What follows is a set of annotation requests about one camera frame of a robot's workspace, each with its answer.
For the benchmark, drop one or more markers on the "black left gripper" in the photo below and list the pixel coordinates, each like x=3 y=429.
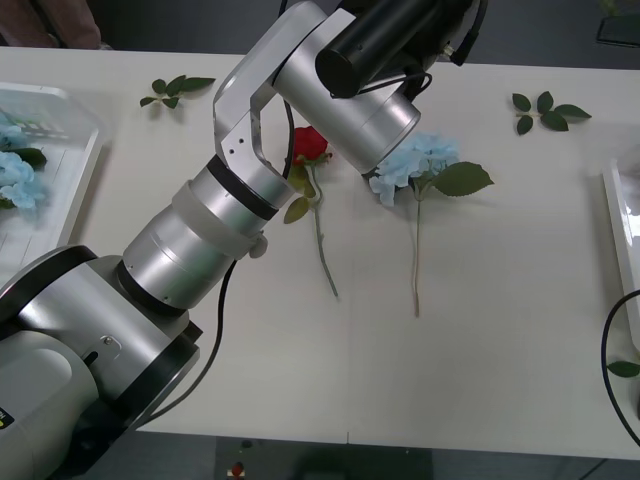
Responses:
x=440 y=20

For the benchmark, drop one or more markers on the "red rose green stem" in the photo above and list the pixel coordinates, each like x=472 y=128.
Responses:
x=310 y=145

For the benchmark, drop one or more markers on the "silver and black left arm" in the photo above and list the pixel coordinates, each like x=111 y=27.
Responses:
x=200 y=240

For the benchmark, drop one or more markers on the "loose green leaf twig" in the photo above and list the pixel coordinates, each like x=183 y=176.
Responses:
x=554 y=121
x=624 y=369
x=192 y=83

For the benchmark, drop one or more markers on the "shallow white box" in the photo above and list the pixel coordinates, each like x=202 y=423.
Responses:
x=625 y=250
x=75 y=165

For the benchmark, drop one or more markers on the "person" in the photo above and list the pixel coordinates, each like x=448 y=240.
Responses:
x=50 y=20

